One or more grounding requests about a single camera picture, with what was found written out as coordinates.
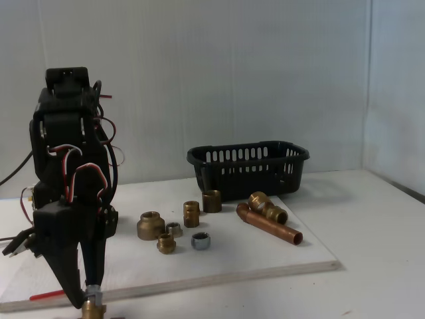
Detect black power cable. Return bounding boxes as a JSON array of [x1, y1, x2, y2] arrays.
[[0, 151, 34, 185]]

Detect brass compression coupling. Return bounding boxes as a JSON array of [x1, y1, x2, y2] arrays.
[[248, 191, 289, 225]]

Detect red white black servo cable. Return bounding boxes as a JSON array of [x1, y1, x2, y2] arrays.
[[47, 144, 110, 203]]

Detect large brass reducer fitting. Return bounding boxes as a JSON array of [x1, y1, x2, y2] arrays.
[[136, 211, 166, 241]]

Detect small silver hex bushing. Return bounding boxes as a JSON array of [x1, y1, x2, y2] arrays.
[[165, 221, 184, 239]]

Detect red and white base wires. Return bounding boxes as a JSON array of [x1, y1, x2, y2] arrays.
[[0, 187, 36, 245]]

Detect black gripper camera module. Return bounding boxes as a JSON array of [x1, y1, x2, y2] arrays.
[[1, 228, 37, 259]]

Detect brass sleeve coupling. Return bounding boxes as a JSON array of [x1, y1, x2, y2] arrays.
[[202, 189, 222, 214]]

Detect black slotted plastic basket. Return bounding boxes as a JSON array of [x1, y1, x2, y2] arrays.
[[187, 140, 311, 203]]

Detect brass hex nipple fitting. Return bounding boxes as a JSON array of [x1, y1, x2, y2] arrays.
[[183, 200, 201, 229]]

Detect small brass threaded fitting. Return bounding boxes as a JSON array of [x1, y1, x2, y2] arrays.
[[157, 233, 177, 255]]

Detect brass ball valve red handle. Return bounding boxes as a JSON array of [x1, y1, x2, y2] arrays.
[[29, 282, 109, 319]]

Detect chrome nut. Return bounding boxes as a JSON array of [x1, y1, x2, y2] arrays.
[[191, 231, 212, 251]]

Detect white wooden board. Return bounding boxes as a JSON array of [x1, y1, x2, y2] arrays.
[[0, 181, 343, 313]]

